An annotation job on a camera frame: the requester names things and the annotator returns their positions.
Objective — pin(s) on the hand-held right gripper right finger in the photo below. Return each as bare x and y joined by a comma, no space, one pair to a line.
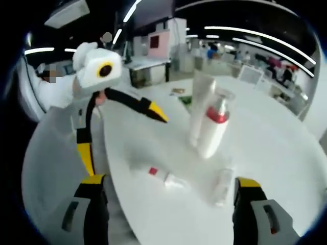
244,219

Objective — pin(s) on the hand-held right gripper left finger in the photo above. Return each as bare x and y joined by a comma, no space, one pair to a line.
95,219

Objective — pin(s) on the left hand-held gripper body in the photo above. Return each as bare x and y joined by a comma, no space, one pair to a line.
89,74

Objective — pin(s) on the gold skincare sachet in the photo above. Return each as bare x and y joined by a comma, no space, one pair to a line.
178,90

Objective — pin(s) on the green black skincare sachet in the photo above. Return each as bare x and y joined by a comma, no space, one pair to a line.
186,100

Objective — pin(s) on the white skincare tube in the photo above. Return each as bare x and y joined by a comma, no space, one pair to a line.
201,89

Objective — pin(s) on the red collar skincare pump bottle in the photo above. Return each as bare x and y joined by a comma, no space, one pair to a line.
212,137

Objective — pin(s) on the person's left hand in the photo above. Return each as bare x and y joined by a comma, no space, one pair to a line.
100,99

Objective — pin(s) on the white workbench black legs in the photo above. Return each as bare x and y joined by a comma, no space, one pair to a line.
148,62

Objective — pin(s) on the short ceiling light strip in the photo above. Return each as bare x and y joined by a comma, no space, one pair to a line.
117,35

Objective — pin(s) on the ceiling air conditioner unit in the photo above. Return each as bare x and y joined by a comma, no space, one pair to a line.
66,15

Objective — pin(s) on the pink panel dark red square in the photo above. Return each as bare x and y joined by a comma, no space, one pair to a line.
163,48

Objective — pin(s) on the long ceiling light strip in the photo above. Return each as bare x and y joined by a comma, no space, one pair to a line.
276,50
132,12
255,32

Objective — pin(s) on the large dark hanging screen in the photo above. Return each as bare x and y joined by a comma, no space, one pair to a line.
153,12

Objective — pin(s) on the white mesh office chair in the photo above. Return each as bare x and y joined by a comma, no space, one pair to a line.
293,102
251,74

